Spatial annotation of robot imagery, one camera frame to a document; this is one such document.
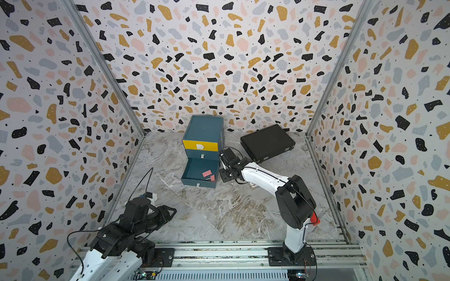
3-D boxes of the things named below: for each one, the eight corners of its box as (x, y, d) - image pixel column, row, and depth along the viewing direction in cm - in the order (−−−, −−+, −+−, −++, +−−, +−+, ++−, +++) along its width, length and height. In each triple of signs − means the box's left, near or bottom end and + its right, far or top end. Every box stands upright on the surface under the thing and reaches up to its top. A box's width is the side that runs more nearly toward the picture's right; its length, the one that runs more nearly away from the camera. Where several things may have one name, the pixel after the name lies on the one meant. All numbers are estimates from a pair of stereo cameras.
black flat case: (255, 164, 107) (256, 159, 103) (239, 141, 119) (240, 136, 115) (293, 148, 116) (296, 143, 112) (275, 129, 128) (277, 123, 124)
